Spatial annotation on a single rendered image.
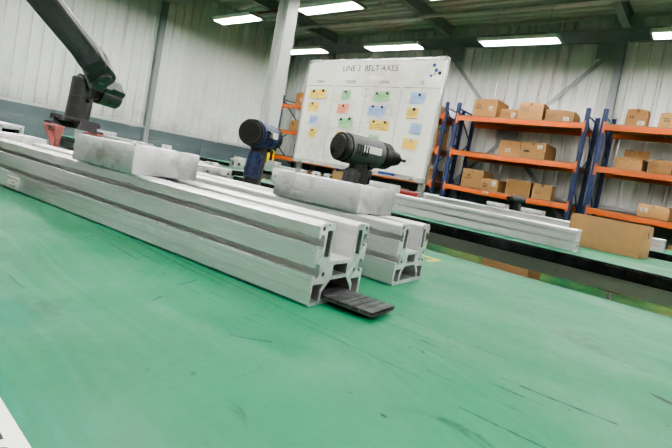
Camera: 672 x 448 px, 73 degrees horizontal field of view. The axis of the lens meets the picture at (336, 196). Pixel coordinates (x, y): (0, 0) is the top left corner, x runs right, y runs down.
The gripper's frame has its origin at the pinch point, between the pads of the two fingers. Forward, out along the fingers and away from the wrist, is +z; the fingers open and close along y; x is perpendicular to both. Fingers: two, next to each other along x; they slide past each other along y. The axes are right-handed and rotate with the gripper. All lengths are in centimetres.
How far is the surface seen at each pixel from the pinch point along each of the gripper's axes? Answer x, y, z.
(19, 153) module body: -26.8, -22.4, 0.8
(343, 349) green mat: -105, -30, 8
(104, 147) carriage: -57, -25, -4
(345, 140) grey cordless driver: -74, 12, -14
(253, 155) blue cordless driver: -51, 13, -9
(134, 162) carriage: -65, -24, -2
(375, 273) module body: -94, -5, 6
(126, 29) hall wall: 1007, 588, -303
